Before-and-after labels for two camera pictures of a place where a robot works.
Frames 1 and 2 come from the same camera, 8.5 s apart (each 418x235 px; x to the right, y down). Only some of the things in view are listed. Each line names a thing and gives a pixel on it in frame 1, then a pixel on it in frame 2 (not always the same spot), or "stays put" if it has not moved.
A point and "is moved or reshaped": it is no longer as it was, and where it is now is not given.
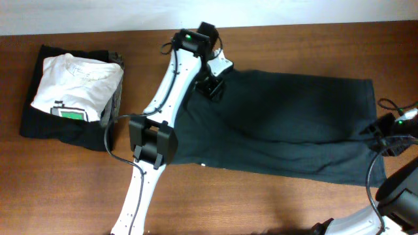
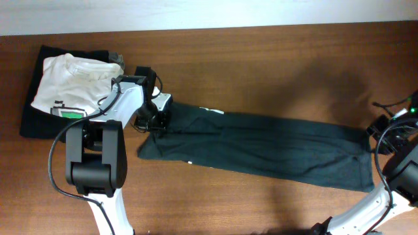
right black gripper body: [376, 131] stays put
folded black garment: [52, 124] stays put
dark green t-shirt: [304, 125] is moved or reshaped
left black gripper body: [213, 88] to [154, 121]
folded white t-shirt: [70, 86] stays put
